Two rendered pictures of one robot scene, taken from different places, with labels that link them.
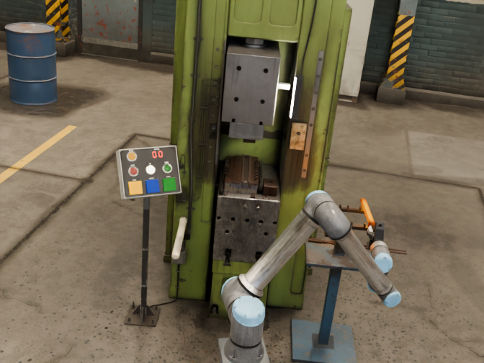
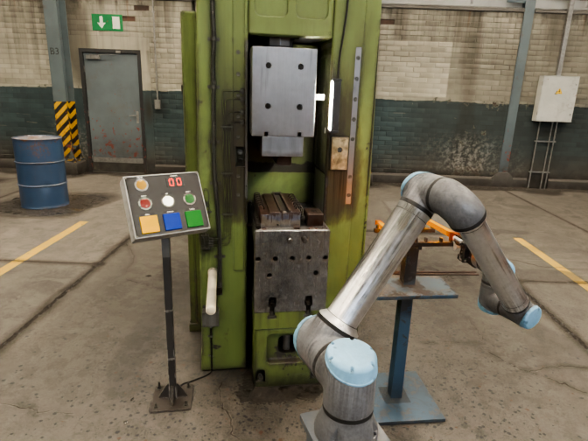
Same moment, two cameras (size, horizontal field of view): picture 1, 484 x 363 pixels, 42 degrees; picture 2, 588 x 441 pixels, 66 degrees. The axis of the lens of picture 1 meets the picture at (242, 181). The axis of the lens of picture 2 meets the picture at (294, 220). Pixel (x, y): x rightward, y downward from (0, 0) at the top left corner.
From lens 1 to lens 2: 1.64 m
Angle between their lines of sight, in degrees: 11
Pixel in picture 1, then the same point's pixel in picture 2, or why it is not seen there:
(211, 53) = (231, 57)
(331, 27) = (367, 17)
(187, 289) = (223, 357)
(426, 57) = (384, 147)
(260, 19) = (286, 11)
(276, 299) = not seen: hidden behind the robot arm
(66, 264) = (73, 350)
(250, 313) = (359, 364)
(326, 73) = (366, 75)
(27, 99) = (38, 203)
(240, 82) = (270, 83)
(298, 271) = not seen: hidden behind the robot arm
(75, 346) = not seen: outside the picture
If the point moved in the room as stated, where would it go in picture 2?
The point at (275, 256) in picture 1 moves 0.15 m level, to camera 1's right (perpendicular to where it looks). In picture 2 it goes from (374, 272) to (419, 271)
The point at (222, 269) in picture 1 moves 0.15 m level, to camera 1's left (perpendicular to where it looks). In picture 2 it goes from (266, 325) to (237, 325)
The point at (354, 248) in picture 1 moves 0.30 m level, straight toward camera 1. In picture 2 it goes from (490, 243) to (532, 283)
